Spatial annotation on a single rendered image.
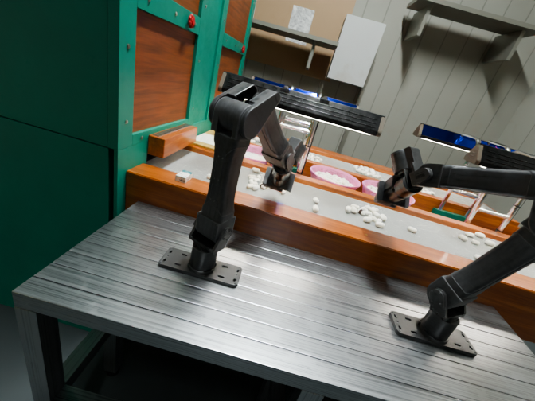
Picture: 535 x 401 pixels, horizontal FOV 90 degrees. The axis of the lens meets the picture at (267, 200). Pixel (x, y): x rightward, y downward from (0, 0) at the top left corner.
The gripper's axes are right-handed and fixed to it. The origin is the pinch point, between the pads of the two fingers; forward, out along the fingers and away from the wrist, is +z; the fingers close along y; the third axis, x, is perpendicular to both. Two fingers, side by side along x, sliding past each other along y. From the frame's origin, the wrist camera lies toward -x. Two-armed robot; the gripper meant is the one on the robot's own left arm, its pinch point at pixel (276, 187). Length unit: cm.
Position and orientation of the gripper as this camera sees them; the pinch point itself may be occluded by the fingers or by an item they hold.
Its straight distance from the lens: 100.0
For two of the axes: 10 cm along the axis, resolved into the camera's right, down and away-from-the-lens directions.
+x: -2.9, 9.1, -3.0
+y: -9.6, -2.9, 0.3
